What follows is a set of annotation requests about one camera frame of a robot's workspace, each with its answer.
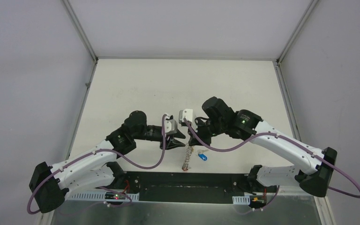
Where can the aluminium frame rail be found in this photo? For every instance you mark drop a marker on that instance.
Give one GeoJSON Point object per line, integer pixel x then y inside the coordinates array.
{"type": "Point", "coordinates": [259, 178]}

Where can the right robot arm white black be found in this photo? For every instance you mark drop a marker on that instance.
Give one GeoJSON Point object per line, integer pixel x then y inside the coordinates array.
{"type": "Point", "coordinates": [311, 168]}

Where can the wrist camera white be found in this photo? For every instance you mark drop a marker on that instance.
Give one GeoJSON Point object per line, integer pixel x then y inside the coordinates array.
{"type": "Point", "coordinates": [170, 125]}
{"type": "Point", "coordinates": [187, 114]}

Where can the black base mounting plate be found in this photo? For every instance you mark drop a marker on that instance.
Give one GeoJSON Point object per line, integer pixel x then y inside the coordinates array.
{"type": "Point", "coordinates": [176, 187]}

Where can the blue key tag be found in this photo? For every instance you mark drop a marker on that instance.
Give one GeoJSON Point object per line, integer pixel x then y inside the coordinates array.
{"type": "Point", "coordinates": [202, 157]}

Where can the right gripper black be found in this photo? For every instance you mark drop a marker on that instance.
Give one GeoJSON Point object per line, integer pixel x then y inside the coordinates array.
{"type": "Point", "coordinates": [198, 122]}

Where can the metal disc with key rings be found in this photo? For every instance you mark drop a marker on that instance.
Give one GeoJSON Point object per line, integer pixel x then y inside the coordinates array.
{"type": "Point", "coordinates": [188, 156]}

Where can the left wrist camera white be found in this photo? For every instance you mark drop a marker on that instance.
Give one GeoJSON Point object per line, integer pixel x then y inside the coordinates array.
{"type": "Point", "coordinates": [170, 125]}

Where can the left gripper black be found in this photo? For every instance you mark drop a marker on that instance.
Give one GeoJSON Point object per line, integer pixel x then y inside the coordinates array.
{"type": "Point", "coordinates": [164, 138]}

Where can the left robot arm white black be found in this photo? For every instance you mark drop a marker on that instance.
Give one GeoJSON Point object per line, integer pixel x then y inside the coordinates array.
{"type": "Point", "coordinates": [52, 185]}

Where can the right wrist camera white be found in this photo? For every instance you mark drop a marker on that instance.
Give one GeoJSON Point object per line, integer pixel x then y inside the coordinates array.
{"type": "Point", "coordinates": [187, 114]}

